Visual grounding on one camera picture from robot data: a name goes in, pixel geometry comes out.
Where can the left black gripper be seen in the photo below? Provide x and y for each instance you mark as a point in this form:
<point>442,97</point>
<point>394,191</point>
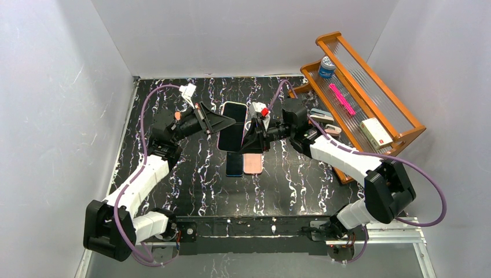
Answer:
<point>205,119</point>

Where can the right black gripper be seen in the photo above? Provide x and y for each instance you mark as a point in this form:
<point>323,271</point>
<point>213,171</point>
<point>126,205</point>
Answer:
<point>262,133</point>

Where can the pink phone case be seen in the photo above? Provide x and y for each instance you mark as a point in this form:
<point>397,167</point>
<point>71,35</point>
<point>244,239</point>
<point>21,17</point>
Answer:
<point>252,163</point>

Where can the green phone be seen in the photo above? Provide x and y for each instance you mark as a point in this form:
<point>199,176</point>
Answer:
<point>234,164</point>

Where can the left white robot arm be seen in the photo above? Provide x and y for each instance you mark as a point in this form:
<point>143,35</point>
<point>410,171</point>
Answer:
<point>112,226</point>

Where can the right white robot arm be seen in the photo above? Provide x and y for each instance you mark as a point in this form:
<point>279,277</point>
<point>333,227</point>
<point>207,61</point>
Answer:
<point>387,187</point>

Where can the orange white marker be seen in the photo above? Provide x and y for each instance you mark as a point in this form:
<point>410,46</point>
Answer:
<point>177,116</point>

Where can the teal grey stapler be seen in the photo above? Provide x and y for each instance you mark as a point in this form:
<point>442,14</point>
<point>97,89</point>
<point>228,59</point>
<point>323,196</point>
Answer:
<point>321,116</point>

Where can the pink flat tool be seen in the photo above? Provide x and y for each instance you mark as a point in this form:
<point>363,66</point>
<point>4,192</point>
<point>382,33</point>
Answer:
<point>342,99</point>

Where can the blue round jar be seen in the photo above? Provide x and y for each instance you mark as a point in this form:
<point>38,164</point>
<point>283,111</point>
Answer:
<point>327,68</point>

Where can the orange wooden shelf rack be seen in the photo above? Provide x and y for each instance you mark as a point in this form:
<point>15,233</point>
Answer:
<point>368,95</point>

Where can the white cardboard box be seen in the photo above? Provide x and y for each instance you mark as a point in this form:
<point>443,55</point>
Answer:
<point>376,134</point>

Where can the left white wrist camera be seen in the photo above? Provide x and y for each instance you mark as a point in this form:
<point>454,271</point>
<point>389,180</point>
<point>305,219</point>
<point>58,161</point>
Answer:
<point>187,93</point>

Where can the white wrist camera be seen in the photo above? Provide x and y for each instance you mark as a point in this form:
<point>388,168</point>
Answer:
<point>187,93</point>
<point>258,110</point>

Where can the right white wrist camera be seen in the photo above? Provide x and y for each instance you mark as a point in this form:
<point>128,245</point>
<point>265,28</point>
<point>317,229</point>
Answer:
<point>258,110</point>

